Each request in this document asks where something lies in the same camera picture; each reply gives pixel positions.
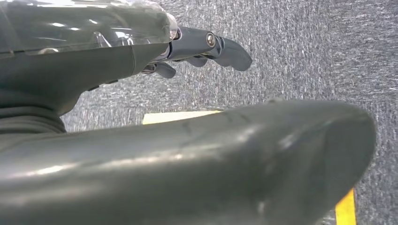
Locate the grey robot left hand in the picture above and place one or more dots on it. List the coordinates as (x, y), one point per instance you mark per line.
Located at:
(186, 170)

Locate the yellow floor tape square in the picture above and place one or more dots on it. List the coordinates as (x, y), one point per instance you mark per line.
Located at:
(345, 211)

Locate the robot left arm ribbed sleeve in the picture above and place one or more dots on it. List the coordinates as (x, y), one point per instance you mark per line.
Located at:
(28, 122)

